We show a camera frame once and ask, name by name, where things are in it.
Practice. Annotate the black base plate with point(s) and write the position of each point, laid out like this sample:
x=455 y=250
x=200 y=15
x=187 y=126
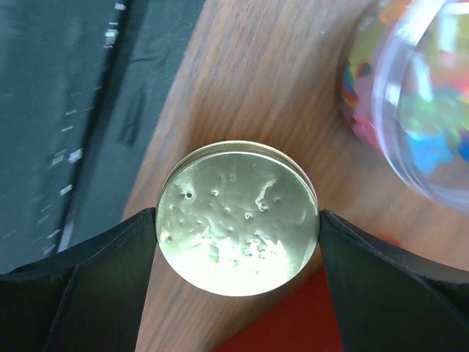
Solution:
x=83 y=84

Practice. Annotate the red lollipop tin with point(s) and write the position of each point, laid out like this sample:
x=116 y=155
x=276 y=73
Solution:
x=302 y=321

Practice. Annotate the clear glass jar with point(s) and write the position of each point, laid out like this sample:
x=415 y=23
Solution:
x=404 y=87

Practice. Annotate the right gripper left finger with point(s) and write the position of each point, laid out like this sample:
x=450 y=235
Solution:
x=89 y=297

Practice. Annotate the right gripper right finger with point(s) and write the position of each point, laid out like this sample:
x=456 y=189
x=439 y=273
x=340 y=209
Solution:
x=389 y=299

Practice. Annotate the gold round lid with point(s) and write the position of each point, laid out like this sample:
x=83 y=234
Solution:
x=237 y=218

